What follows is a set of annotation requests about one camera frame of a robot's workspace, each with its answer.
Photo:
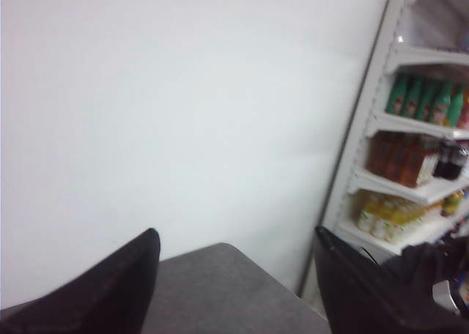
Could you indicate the green bottle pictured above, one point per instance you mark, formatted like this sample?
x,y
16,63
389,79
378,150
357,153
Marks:
x,y
425,102
456,105
397,95
441,104
412,97

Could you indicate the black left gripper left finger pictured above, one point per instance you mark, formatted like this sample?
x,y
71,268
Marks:
x,y
111,297

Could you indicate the amber tea bottles pack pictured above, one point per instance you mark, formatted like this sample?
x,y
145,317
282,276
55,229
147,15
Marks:
x,y
408,159

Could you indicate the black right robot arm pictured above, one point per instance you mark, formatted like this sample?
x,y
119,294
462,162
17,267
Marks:
x,y
438,270

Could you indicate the dark purple drink bottle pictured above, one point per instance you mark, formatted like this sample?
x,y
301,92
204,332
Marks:
x,y
447,166

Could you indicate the yellow juice bottles pack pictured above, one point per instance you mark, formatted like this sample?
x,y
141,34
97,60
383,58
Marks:
x,y
389,218

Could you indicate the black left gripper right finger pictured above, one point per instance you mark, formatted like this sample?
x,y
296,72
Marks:
x,y
360,296

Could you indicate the white store shelf unit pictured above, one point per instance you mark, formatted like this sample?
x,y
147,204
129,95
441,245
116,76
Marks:
x,y
427,38

